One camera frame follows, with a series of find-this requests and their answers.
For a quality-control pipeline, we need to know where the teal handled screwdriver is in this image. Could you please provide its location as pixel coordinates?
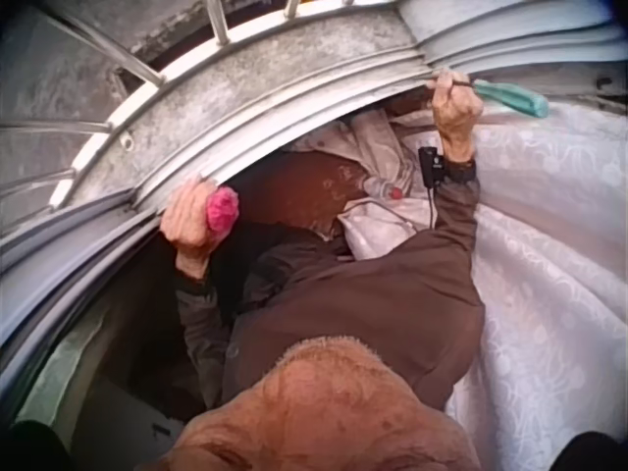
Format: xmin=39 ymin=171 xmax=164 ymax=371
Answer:
xmin=431 ymin=78 xmax=550 ymax=120

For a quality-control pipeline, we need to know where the person's right hand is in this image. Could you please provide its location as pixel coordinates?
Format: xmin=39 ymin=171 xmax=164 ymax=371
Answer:
xmin=424 ymin=70 xmax=485 ymax=163

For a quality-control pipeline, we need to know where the pink cloth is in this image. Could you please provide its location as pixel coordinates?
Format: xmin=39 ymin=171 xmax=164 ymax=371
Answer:
xmin=205 ymin=185 xmax=241 ymax=234

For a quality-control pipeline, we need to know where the white metal window grille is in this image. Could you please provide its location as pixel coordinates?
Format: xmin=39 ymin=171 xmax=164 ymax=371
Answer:
xmin=0 ymin=0 xmax=315 ymax=210

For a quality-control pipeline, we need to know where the clear bottle with red cap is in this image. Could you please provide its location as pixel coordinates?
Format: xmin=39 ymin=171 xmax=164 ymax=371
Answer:
xmin=363 ymin=178 xmax=406 ymax=201

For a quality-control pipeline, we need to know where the beige crumpled cloth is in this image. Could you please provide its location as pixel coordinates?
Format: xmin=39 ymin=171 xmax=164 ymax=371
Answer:
xmin=292 ymin=108 xmax=429 ymax=210

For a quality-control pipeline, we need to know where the black wrist band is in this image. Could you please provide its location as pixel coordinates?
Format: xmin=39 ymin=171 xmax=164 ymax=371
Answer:
xmin=417 ymin=146 xmax=479 ymax=230

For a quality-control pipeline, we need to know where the white box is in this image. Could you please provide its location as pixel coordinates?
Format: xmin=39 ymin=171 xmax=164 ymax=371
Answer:
xmin=63 ymin=377 xmax=197 ymax=471

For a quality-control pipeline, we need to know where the person's left hand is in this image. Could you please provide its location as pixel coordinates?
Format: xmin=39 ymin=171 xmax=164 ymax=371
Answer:
xmin=160 ymin=177 xmax=232 ymax=282

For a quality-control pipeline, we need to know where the white patterned curtain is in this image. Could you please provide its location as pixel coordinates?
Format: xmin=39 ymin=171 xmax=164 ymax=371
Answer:
xmin=338 ymin=95 xmax=628 ymax=471

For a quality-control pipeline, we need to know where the grey aluminium window frame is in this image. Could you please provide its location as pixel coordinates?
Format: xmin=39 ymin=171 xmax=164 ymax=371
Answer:
xmin=0 ymin=22 xmax=628 ymax=428

